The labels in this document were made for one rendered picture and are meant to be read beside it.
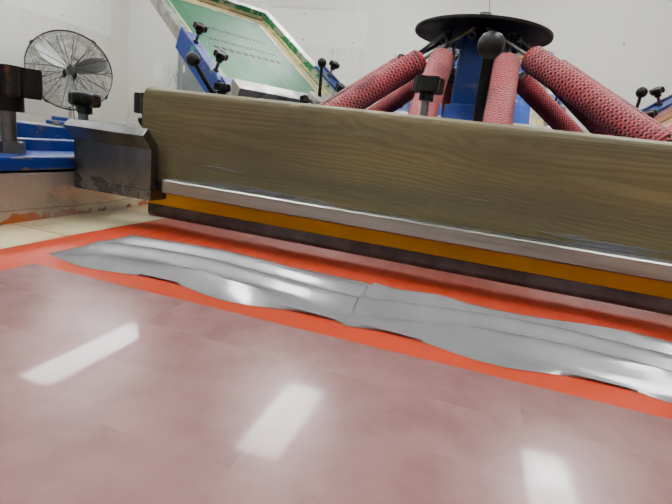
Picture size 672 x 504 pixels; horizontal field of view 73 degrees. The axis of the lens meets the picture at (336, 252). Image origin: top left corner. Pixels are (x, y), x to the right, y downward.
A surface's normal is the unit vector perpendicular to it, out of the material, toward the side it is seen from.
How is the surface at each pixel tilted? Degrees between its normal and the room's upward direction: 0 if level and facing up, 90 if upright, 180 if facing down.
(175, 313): 0
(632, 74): 90
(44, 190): 90
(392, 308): 34
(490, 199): 90
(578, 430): 0
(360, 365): 0
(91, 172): 90
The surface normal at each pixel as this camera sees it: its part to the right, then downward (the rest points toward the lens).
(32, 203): 0.95, 0.18
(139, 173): -0.29, 0.19
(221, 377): 0.12, -0.96
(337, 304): -0.06, -0.67
